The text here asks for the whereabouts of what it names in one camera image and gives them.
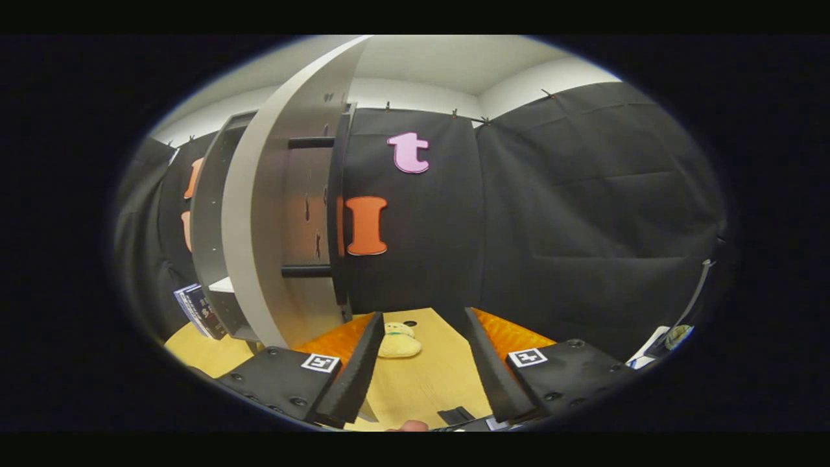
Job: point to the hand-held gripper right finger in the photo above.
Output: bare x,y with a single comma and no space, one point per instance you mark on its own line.
493,376

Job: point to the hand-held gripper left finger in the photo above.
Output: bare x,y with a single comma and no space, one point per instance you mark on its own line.
353,383

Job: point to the small black block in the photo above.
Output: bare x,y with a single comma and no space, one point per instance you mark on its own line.
455,415

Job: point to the yellow plush toy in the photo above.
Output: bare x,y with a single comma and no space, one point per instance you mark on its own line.
399,347

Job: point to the blue book box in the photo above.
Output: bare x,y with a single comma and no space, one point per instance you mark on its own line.
201,314

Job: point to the black backdrop cloth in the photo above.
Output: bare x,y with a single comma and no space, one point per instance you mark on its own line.
583,227

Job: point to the small round greenish object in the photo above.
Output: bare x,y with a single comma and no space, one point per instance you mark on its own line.
679,336

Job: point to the grey cabinet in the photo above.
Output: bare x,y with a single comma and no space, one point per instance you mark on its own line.
207,227

